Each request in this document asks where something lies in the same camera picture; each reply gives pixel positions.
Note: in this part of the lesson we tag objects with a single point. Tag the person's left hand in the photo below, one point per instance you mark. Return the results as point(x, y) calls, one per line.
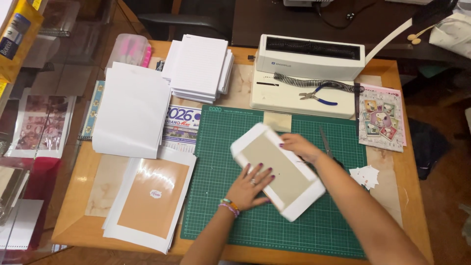
point(250, 187)

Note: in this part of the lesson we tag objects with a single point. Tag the person's right hand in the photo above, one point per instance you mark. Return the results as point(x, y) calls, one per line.
point(300, 147)

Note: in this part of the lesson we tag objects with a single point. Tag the person's right fingers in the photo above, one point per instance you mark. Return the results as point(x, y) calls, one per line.
point(285, 142)

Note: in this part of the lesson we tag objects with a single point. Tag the white cardboard cover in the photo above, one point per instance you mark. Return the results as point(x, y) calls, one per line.
point(278, 171)

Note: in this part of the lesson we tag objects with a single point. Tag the beige adhesive pad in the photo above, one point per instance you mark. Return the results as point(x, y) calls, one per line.
point(277, 122)

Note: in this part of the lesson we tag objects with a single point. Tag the scissors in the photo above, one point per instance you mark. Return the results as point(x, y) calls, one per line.
point(327, 145)

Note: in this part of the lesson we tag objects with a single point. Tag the green cutting mat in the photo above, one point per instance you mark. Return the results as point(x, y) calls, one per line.
point(228, 176)

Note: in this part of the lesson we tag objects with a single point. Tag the black spiral binding coil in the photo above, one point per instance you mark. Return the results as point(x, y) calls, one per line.
point(316, 83)

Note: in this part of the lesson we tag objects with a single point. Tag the white binding machine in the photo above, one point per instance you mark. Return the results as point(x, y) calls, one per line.
point(305, 73)

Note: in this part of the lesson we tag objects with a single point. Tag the small white paper scraps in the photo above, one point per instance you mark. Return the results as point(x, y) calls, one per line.
point(365, 176)

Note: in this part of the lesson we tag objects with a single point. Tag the cartoon dog printed cover sheets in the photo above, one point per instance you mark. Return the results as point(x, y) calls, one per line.
point(381, 119)

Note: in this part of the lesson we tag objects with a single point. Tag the printed calendar sheet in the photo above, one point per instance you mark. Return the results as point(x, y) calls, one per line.
point(182, 127)

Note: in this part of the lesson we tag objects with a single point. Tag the stack of lined white paper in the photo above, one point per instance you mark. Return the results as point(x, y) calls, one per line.
point(200, 66)

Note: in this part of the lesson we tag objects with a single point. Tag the dark wooden desk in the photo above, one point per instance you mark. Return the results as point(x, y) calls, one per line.
point(331, 22)

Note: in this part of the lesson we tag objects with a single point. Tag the black bag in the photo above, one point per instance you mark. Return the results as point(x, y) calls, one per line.
point(427, 147)

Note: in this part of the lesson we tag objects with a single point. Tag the stack of orange printed sheets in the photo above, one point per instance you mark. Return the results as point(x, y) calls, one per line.
point(151, 202)

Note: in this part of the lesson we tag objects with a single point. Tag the stack of blank white sheets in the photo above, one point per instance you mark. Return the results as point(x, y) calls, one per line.
point(130, 110)

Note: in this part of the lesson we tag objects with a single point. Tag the black office chair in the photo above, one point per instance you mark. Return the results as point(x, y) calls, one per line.
point(184, 18)

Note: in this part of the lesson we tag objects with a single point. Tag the clear plastic box pink items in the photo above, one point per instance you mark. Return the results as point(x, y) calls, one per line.
point(128, 51)

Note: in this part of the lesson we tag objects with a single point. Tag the beige marbled paper sheet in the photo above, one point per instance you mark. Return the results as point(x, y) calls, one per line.
point(106, 184)

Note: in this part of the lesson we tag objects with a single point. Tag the spiral notebook blue patterned cover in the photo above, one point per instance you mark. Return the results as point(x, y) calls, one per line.
point(91, 110)

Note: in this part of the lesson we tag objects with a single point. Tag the white printed bag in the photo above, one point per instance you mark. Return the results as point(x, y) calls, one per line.
point(452, 33)

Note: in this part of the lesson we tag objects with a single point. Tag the glass shelf unit with prints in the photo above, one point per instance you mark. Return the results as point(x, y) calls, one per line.
point(33, 125)

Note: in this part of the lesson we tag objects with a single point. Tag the yellow packet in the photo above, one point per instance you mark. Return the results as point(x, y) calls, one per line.
point(16, 38)

